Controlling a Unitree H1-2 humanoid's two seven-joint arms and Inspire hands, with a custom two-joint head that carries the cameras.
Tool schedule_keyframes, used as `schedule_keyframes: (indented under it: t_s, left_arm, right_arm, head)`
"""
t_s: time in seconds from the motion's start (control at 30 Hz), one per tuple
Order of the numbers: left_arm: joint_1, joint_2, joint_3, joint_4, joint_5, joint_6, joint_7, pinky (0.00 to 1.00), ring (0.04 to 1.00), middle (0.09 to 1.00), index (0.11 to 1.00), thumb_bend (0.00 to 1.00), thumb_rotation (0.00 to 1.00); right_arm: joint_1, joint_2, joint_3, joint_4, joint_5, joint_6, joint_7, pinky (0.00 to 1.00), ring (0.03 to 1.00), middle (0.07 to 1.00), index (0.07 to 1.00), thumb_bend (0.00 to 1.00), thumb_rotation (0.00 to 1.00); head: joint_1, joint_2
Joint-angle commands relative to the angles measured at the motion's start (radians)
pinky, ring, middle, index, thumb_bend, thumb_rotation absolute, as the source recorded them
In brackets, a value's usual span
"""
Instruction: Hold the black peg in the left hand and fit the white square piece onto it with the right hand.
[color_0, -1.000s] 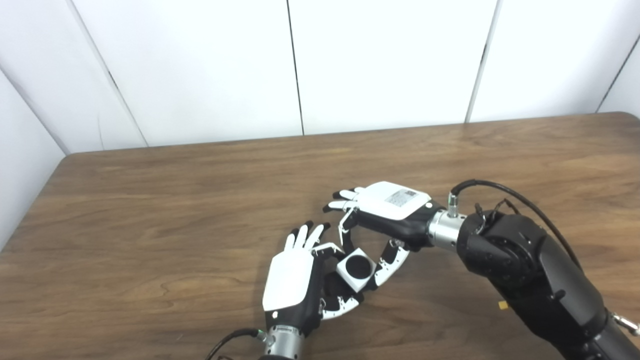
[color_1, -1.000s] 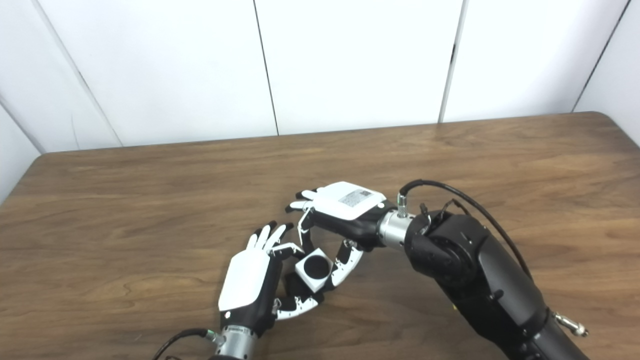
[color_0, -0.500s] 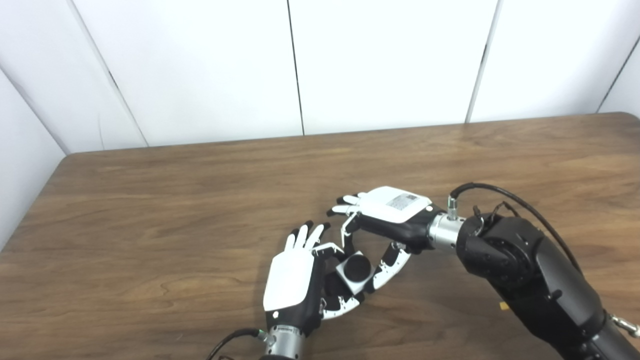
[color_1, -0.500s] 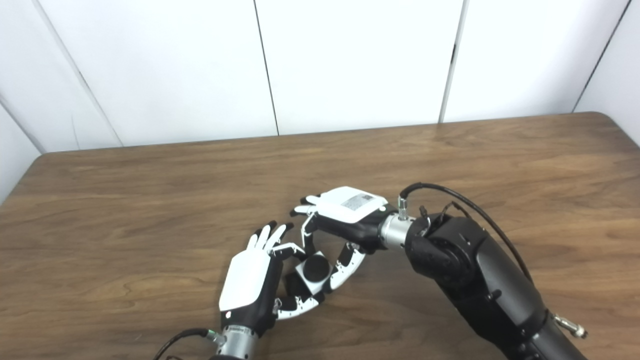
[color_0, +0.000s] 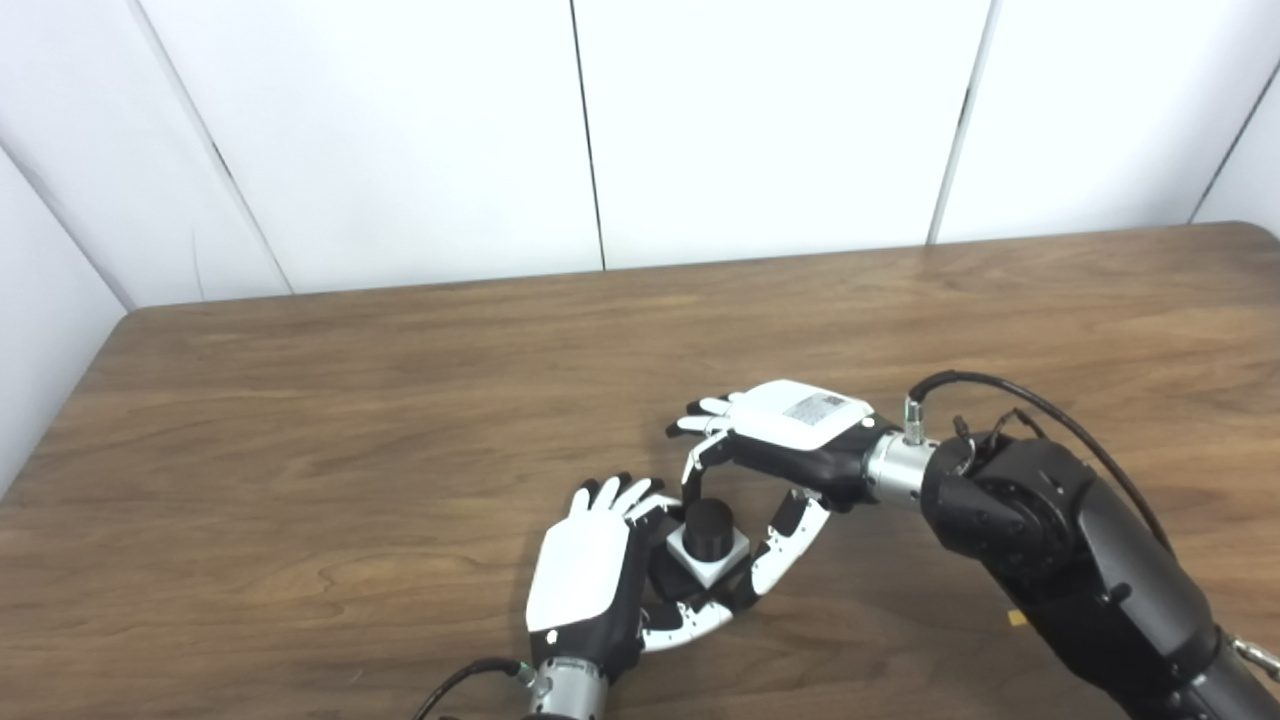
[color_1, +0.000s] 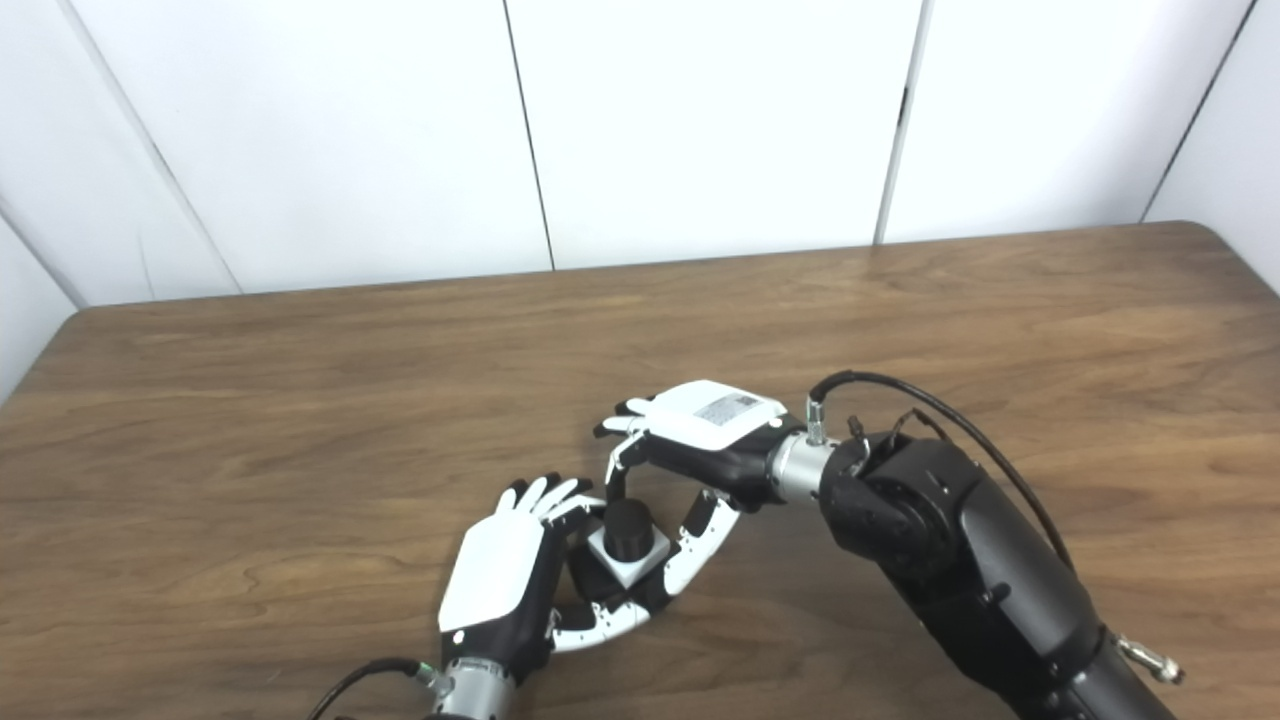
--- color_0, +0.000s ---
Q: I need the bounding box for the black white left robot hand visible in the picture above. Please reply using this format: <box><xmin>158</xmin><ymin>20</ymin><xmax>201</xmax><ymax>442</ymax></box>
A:
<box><xmin>525</xmin><ymin>473</ymin><xmax>746</xmax><ymax>681</ymax></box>

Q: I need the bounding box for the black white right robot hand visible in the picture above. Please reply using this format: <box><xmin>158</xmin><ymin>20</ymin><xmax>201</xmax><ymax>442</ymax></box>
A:
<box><xmin>666</xmin><ymin>379</ymin><xmax>891</xmax><ymax>599</ymax></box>

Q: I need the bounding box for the white square piece with hole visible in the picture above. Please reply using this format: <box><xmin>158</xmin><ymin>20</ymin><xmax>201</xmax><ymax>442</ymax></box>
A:
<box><xmin>667</xmin><ymin>525</ymin><xmax>751</xmax><ymax>589</ymax></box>

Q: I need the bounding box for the black peg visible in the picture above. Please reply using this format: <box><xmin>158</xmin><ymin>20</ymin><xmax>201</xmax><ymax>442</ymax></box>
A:
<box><xmin>650</xmin><ymin>498</ymin><xmax>751</xmax><ymax>601</ymax></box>

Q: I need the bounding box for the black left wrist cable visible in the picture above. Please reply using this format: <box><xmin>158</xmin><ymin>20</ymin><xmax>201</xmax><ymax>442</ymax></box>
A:
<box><xmin>412</xmin><ymin>657</ymin><xmax>536</xmax><ymax>720</ymax></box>

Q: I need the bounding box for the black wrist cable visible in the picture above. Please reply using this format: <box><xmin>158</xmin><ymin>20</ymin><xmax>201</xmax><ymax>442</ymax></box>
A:
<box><xmin>412</xmin><ymin>657</ymin><xmax>536</xmax><ymax>720</ymax></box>
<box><xmin>903</xmin><ymin>370</ymin><xmax>1176</xmax><ymax>556</ymax></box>

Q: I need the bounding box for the thin black right wrist wire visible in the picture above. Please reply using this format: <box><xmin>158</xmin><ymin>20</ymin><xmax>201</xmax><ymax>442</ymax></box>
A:
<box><xmin>950</xmin><ymin>408</ymin><xmax>1046</xmax><ymax>471</ymax></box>

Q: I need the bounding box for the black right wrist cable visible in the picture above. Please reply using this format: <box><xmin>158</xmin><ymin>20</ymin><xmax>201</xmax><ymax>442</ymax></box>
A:
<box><xmin>903</xmin><ymin>370</ymin><xmax>1176</xmax><ymax>556</ymax></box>

